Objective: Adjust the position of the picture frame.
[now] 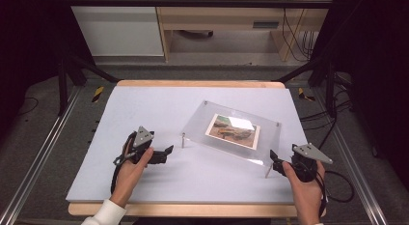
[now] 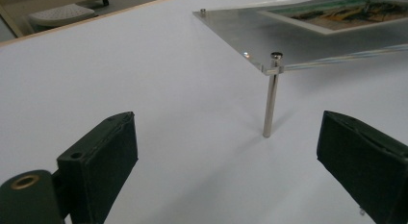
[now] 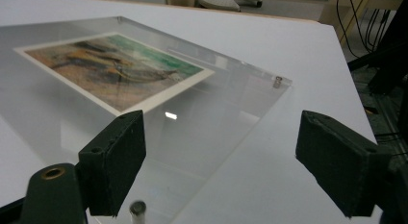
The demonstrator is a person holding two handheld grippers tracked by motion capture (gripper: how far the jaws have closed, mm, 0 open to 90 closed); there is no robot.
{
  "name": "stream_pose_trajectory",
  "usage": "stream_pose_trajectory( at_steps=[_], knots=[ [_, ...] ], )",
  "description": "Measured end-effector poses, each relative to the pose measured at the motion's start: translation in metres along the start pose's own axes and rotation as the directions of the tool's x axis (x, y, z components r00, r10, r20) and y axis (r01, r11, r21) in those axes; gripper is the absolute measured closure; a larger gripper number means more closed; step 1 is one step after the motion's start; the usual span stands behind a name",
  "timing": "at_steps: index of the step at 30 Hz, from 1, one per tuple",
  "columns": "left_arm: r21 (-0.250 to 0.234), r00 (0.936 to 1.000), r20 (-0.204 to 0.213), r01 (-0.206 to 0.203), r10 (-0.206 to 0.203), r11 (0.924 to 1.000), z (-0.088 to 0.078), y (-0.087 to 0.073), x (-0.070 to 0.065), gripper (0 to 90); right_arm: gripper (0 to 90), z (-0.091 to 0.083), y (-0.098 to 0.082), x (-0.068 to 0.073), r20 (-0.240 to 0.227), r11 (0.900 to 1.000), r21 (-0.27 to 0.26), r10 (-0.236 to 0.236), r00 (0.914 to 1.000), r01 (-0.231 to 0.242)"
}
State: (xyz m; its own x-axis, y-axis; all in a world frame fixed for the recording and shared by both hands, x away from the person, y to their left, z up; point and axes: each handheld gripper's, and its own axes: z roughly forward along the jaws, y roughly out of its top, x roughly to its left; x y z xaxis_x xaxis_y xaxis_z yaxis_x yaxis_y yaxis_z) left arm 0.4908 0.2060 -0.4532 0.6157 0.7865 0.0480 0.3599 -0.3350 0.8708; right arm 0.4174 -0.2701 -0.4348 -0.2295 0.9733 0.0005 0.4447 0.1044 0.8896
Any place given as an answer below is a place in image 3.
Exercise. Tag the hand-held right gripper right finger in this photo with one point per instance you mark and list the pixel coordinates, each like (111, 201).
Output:
(340, 160)

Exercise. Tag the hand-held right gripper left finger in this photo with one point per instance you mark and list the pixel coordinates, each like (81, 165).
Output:
(112, 160)

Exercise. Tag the silver metal frame pin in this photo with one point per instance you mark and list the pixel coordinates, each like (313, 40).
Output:
(138, 211)
(277, 82)

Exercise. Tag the clear acrylic picture frame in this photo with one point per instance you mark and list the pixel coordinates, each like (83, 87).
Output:
(198, 128)

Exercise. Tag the colourful abstract art print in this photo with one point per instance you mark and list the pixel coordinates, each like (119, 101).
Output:
(112, 70)

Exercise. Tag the black metal stand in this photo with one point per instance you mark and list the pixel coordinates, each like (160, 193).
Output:
(389, 57)

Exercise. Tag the dark cylinder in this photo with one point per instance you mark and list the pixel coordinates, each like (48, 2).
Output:
(250, 2)

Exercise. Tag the grey seat cushion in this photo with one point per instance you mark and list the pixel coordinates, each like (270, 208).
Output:
(218, 1)

